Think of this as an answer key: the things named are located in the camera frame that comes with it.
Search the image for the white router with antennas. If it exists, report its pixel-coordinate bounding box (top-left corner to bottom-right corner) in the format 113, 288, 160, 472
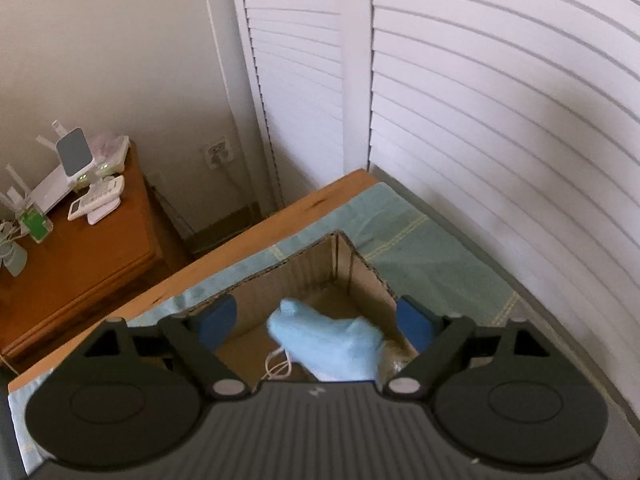
2, 119, 101, 213

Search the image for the wooden bedside cabinet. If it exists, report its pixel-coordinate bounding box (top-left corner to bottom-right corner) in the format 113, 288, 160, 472
0, 142, 188, 361

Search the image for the clear plastic wrapper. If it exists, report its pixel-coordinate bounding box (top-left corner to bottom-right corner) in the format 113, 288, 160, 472
384, 344, 420, 377

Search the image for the small white desk fan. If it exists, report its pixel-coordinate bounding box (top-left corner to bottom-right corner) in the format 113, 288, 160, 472
0, 220, 28, 278

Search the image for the grey tablet on stand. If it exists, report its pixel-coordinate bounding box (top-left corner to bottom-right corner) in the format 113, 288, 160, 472
56, 127, 97, 179

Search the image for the white modem box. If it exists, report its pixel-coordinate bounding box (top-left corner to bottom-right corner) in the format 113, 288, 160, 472
75, 132, 132, 192

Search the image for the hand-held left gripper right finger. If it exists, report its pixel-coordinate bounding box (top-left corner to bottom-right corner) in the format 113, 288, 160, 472
381, 295, 551, 403

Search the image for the small green device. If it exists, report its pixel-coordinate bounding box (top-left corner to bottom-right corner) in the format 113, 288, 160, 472
17, 205, 53, 245

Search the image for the white wall socket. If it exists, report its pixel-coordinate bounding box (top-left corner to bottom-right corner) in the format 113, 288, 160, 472
202, 137, 235, 166

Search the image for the cardboard box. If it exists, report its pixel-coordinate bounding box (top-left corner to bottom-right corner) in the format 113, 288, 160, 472
127, 230, 423, 392

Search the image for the white louvred door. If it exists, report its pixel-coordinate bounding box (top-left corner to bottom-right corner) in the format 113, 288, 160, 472
227, 0, 373, 211
370, 0, 640, 431

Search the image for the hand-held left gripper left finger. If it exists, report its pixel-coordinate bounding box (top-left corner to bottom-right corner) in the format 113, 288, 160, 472
82, 294, 251, 402

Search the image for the white landline phone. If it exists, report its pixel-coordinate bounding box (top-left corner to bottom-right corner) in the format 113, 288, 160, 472
67, 175, 126, 226

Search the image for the teal bed blanket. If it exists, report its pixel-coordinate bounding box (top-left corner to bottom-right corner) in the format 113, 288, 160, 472
7, 182, 523, 480

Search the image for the blue face mask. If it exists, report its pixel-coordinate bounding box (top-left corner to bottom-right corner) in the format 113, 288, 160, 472
262, 299, 388, 388

